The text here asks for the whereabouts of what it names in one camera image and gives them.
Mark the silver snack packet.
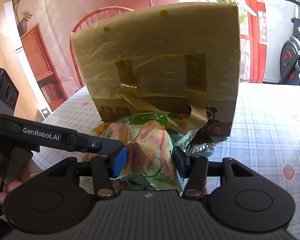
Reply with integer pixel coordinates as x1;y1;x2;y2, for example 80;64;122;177
185;142;216;157

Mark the yellow chip bag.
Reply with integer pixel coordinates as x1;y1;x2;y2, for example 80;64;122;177
82;122;109;162

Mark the green pink cucumber chip bag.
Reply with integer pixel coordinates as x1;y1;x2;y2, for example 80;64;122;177
98;112;197;192

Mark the brown cardboard box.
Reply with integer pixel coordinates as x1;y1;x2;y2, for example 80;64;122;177
70;2;241;137

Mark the person's left hand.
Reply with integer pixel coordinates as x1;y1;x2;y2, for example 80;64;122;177
0;167;23;205

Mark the plaid strawberry bedsheet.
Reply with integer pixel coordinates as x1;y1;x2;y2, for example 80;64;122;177
33;83;300;239

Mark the black exercise bike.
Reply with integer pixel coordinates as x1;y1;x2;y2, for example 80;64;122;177
261;0;300;90

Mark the printed room wall tapestry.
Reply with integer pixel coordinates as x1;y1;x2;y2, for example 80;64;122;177
9;0;268;112

